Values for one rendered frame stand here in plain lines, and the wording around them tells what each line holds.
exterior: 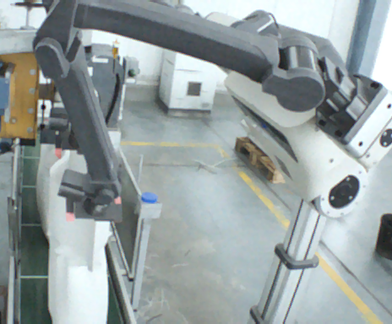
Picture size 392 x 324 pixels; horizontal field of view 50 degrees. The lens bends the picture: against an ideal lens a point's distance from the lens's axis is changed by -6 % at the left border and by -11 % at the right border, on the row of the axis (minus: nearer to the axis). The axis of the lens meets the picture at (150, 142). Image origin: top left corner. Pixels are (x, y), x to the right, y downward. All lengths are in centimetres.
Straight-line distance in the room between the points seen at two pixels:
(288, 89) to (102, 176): 43
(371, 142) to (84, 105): 49
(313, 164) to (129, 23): 50
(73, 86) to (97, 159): 19
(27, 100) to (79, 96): 82
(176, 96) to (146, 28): 475
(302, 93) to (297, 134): 23
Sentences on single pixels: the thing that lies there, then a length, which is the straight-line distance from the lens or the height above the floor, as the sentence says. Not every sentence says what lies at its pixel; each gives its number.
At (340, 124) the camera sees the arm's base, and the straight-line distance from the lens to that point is 76.
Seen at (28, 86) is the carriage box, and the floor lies 122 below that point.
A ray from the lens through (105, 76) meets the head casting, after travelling 157.
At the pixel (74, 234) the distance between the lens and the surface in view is 131.
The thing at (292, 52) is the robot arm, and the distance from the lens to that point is 70.
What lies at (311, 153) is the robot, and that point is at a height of 134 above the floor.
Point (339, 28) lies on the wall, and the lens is 702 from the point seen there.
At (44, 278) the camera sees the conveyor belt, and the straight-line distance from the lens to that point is 197.
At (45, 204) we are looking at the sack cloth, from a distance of 207.
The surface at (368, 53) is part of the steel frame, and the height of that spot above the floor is 108.
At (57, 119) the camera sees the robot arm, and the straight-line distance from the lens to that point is 135.
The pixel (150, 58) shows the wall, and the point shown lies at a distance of 583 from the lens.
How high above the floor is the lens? 163
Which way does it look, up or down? 21 degrees down
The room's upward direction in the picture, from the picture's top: 8 degrees clockwise
